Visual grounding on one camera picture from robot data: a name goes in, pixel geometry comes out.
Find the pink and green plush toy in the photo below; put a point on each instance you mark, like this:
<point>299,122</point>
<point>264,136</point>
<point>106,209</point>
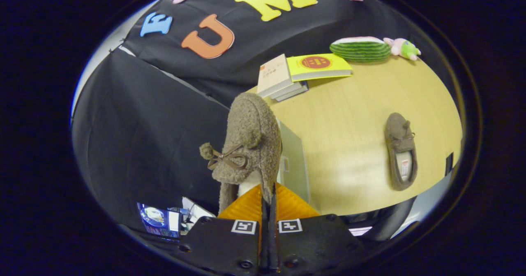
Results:
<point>404,49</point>

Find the black backdrop cloth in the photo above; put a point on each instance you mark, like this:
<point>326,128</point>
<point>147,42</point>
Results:
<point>135,136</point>

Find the beige book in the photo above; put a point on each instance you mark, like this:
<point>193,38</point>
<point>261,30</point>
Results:
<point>274,74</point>

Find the white paper sheet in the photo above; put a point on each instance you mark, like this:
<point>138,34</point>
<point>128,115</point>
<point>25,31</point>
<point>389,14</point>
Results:
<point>197,211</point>

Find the yellow book with red circle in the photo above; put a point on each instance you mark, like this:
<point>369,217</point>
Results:
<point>318,66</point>

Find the grey book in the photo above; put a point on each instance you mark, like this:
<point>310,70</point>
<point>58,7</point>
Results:
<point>289,90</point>
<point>298,91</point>

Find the brown fuzzy slipper shoe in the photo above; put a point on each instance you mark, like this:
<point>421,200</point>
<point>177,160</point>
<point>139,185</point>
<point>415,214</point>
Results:
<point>397,132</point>
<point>254,128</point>

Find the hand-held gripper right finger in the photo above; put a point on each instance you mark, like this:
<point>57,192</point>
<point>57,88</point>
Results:
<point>312,243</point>

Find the pale green storage box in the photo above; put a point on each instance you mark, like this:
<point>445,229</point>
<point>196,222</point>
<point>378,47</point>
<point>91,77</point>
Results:
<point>294,165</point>

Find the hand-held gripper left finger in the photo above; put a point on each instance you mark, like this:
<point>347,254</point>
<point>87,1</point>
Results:
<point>230,247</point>

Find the small black table edge block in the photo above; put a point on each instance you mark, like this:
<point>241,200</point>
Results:
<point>449,164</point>

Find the blue printed box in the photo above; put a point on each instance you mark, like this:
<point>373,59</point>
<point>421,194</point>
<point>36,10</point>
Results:
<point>156,220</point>

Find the green striped watermelon plush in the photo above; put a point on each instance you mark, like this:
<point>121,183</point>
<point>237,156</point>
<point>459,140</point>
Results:
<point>361,50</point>

